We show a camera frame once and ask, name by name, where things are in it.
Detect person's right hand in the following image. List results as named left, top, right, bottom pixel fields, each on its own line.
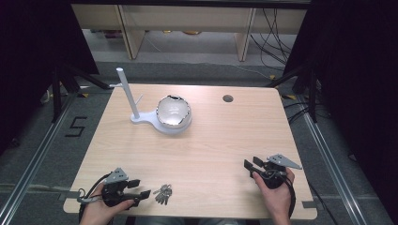
left=252, top=168, right=296, bottom=219

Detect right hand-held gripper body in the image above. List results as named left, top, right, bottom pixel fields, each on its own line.
left=258, top=153, right=303, bottom=189

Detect aluminium floor rail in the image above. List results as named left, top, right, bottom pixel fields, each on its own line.
left=299, top=93, right=368, bottom=225
left=0, top=93, right=78, bottom=225

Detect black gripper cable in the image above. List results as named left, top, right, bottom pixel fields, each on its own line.
left=77, top=172, right=113, bottom=223
left=281, top=170, right=298, bottom=219

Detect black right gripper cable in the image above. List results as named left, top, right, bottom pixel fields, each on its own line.
left=281, top=170, right=298, bottom=219

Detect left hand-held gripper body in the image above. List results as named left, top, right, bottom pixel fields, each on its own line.
left=101, top=167, right=143, bottom=208

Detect black floor cables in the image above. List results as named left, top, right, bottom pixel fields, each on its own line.
left=249, top=7, right=299, bottom=71

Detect shiny silver bowl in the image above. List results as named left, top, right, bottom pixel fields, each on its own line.
left=155, top=95, right=192, bottom=128

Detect dark curtain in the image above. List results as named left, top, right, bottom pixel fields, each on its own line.
left=283, top=0, right=398, bottom=224
left=0, top=0, right=100, bottom=157

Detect person's left hand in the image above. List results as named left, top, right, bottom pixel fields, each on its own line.
left=79, top=183, right=136, bottom=225

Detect white stand with pole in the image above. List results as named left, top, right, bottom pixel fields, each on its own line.
left=115, top=67, right=193, bottom=136

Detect bunch of silver keys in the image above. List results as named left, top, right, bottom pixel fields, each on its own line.
left=152, top=184, right=174, bottom=206

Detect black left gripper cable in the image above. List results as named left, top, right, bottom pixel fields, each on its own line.
left=77, top=172, right=113, bottom=223

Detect light wooden desk frame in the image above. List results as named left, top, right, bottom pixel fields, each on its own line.
left=70, top=4, right=308, bottom=62

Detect black metal stand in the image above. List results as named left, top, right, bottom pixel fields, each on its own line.
left=265, top=61, right=319, bottom=124
left=51, top=63, right=112, bottom=124

